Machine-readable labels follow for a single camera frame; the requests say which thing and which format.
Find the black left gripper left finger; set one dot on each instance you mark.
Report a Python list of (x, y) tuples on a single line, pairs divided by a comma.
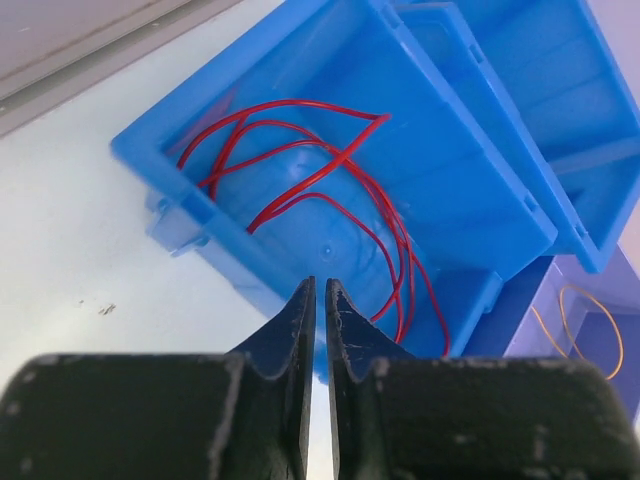
[(243, 414)]

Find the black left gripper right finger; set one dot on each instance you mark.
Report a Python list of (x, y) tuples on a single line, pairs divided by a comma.
[(397, 416)]

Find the lavender plastic tray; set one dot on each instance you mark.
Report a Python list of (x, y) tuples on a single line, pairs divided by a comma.
[(561, 310)]

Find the front blue plastic bin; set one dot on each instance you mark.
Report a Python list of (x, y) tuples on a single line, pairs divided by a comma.
[(325, 142)]

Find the blue plastic bin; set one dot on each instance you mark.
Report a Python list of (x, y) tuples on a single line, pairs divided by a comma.
[(541, 81), (325, 142)]

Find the rear blue plastic bin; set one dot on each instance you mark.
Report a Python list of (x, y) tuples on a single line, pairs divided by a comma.
[(541, 81)]

